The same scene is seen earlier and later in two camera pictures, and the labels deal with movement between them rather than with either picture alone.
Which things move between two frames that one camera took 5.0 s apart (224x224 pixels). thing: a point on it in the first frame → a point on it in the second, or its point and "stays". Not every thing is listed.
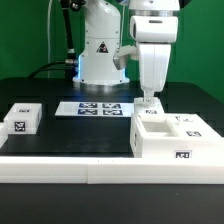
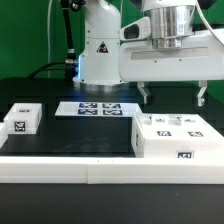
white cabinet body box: x=174 y=135 stays
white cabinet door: x=192 y=126 stays
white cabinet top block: x=24 y=118 stays
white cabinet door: x=143 y=109 → x=159 y=125
